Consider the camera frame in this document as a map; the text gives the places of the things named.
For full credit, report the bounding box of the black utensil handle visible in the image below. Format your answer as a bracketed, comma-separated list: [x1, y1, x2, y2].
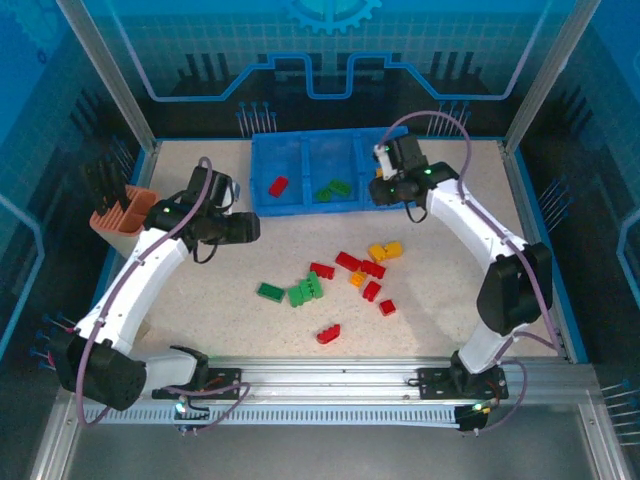
[97, 158, 121, 214]
[110, 160, 132, 211]
[82, 167, 109, 219]

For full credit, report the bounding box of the green lego plate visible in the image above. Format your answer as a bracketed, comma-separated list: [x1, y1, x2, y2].
[256, 282, 287, 303]

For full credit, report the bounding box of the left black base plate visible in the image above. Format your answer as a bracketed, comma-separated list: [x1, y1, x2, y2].
[152, 367, 244, 401]

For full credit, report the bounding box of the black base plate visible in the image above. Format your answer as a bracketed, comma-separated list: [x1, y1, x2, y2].
[417, 367, 510, 401]
[152, 367, 244, 401]

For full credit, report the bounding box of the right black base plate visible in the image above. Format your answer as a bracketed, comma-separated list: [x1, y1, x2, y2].
[417, 367, 510, 401]

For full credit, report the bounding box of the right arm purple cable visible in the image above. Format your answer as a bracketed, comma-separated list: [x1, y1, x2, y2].
[379, 110, 564, 436]

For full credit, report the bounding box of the blue three-compartment bin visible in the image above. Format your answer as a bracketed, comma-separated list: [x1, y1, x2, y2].
[249, 128, 419, 218]

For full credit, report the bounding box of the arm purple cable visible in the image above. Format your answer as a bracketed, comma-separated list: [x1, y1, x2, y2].
[77, 157, 251, 436]
[379, 110, 564, 436]

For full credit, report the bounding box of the aluminium front rail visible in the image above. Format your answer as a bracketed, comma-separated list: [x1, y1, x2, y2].
[59, 355, 601, 407]

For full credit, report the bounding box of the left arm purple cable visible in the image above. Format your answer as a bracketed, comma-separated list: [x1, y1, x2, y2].
[77, 157, 251, 436]

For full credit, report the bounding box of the slotted grey cable duct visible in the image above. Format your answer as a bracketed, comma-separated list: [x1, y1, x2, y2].
[78, 405, 464, 427]

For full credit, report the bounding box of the beige orange utensil holder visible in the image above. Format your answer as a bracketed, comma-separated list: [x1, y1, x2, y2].
[88, 184, 161, 259]

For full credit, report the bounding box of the small black controller box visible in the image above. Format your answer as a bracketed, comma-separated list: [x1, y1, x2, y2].
[455, 402, 494, 434]
[172, 394, 211, 435]

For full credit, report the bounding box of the aluminium frame post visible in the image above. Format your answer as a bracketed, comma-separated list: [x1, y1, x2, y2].
[502, 0, 604, 156]
[55, 0, 162, 154]

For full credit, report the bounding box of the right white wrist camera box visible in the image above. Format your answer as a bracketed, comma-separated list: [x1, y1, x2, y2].
[373, 143, 397, 180]

